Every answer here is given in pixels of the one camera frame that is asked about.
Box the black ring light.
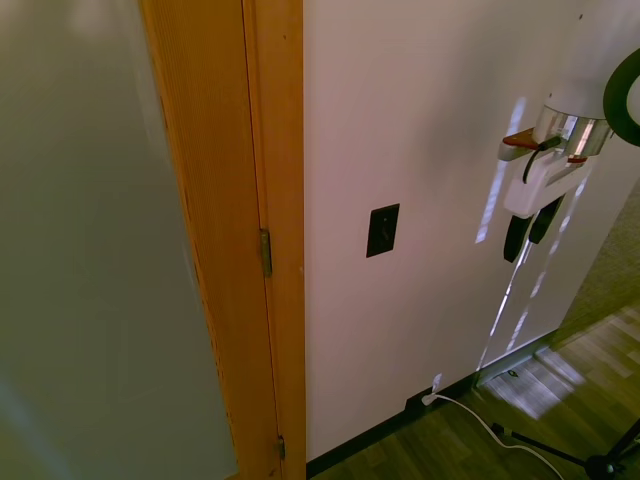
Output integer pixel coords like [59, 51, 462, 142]
[602, 47, 640, 150]

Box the white door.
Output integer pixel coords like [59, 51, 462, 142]
[0, 0, 239, 480]

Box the black light switch plate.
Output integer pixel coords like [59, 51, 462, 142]
[365, 202, 401, 259]

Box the black baseboard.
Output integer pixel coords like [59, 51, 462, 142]
[305, 372, 477, 480]

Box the black camera cable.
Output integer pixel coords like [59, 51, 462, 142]
[522, 135, 560, 184]

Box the red wrist camera mount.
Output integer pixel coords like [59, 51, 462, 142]
[502, 127, 588, 165]

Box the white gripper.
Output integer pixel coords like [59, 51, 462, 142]
[497, 143, 593, 264]

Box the wooden door frame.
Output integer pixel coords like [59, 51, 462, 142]
[138, 0, 307, 480]

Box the white power cable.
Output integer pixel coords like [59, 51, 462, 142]
[422, 392, 594, 477]

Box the black tripod leg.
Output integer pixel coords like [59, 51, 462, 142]
[490, 418, 640, 480]

